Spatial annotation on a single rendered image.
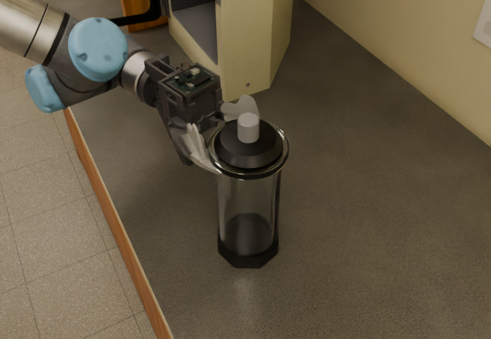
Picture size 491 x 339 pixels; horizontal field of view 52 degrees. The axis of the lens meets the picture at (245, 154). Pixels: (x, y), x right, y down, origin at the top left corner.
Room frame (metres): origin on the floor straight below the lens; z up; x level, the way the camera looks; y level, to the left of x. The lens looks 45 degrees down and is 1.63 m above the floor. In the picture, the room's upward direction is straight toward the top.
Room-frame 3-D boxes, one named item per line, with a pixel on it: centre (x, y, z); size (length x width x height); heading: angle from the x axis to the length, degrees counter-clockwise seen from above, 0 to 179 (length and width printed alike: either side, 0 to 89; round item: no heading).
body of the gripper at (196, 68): (0.59, 0.10, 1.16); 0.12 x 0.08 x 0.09; 43
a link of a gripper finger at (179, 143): (0.53, 0.08, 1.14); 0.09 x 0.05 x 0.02; 19
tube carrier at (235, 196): (0.48, 0.00, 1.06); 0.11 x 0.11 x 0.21
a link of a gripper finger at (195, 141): (0.49, 0.06, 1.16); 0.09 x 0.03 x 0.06; 19
